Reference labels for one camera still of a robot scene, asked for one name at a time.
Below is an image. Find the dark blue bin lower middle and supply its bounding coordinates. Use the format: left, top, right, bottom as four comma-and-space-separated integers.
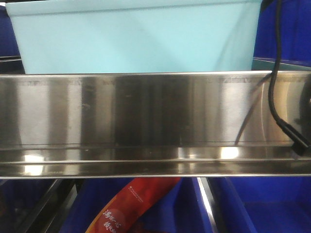
60, 178, 212, 233

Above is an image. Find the dark blue bin upper left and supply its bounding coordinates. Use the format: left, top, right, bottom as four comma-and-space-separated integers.
0, 6, 19, 57

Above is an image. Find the dark blue bin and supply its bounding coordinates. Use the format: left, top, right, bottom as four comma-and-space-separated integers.
254, 0, 311, 66
60, 178, 212, 233
209, 177, 311, 233
0, 6, 19, 57

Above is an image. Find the dark blue bin upper right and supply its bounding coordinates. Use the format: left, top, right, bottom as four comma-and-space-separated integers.
254, 0, 311, 66

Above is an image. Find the black cable with plug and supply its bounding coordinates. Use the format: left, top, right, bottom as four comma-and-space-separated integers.
268, 0, 311, 156

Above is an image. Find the light blue plastic bin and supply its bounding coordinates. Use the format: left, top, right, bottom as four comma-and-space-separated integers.
6, 0, 261, 74

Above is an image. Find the stainless steel shelf rail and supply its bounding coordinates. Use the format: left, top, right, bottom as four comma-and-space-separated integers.
0, 71, 311, 179

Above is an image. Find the metal shelf divider rail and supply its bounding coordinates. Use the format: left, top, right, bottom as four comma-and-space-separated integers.
197, 177, 220, 233

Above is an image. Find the dark blue bin lower right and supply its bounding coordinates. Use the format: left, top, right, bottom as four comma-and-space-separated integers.
209, 177, 311, 233

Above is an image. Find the red snack package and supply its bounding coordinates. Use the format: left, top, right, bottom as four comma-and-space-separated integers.
86, 177, 180, 233

